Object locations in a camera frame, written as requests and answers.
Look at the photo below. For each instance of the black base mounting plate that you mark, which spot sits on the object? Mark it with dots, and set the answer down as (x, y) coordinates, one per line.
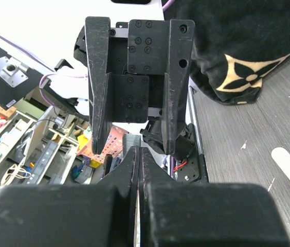
(190, 161)

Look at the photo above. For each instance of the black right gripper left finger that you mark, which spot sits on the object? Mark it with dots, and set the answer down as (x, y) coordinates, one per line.
(100, 214)

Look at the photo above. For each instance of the black floral blanket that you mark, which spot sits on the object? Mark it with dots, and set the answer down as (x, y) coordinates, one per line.
(236, 44)

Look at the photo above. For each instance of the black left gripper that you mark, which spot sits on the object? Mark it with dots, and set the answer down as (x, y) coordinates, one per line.
(137, 60)

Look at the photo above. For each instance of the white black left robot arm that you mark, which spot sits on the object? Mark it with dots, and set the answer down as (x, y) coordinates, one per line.
(69, 103)

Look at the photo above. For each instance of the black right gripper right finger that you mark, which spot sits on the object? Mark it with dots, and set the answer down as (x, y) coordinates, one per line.
(204, 214)

